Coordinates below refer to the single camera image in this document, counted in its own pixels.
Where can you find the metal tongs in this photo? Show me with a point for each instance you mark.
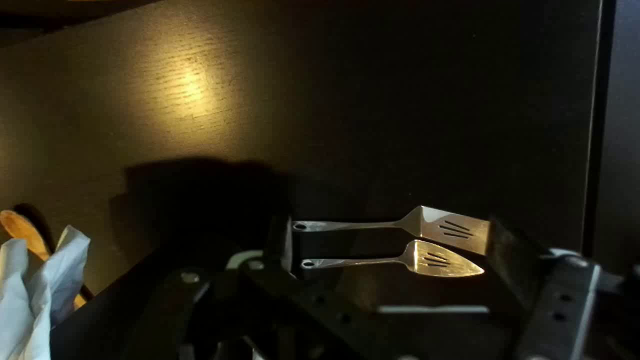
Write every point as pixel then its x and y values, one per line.
pixel 440 261

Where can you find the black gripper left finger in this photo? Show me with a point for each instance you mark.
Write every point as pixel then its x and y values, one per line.
pixel 253 301

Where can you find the square slotted metal spatula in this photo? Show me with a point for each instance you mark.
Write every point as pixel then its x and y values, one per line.
pixel 452 230

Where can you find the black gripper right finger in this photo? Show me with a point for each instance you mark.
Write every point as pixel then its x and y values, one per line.
pixel 560 307

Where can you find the white cloth towel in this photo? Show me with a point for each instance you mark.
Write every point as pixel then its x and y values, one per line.
pixel 26 301

